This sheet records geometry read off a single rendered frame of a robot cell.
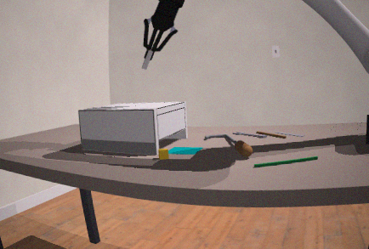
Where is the tool with orange wooden handle and grey metal rod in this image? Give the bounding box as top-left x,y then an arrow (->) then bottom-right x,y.
205,134 -> 253,157

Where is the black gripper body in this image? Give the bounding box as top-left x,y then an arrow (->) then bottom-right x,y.
151,0 -> 179,31

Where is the teal flat square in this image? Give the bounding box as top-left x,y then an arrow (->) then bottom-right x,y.
168,147 -> 202,155

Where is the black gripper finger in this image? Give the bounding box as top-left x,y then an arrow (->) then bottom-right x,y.
142,18 -> 161,69
145,22 -> 178,69

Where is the small yellow block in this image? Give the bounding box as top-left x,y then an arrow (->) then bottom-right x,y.
158,149 -> 169,160

